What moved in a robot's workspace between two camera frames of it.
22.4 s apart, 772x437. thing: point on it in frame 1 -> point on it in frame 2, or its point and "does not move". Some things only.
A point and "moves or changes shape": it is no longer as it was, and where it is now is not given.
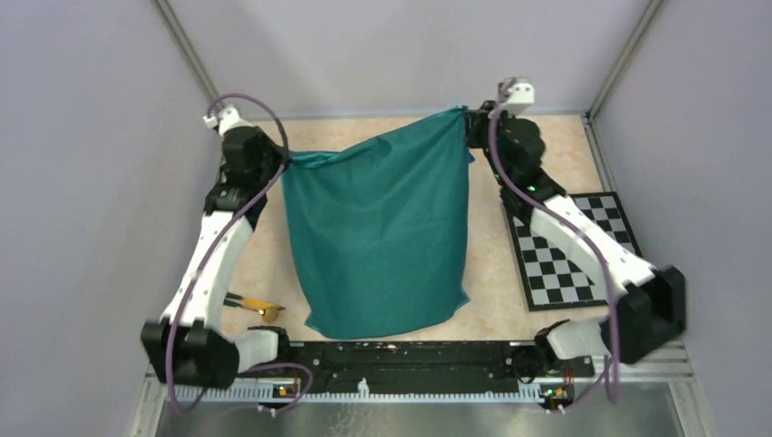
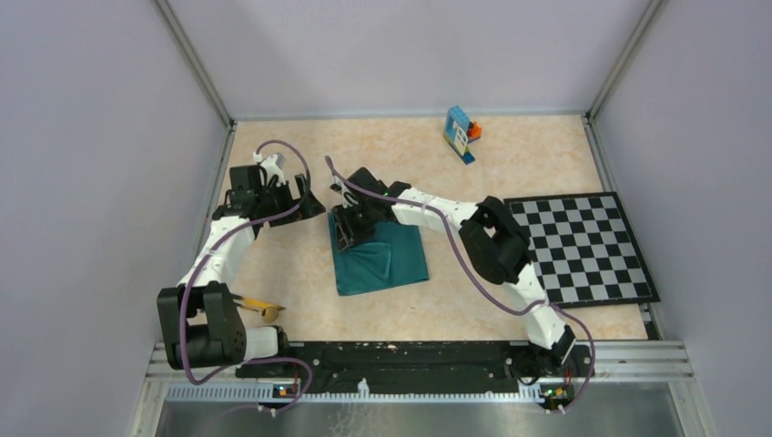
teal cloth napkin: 382,224 moves or changes shape
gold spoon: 269,310 does not move
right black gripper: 475,122 -> 348,233
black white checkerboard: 553,278 does not move
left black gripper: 277,149 -> 310,208
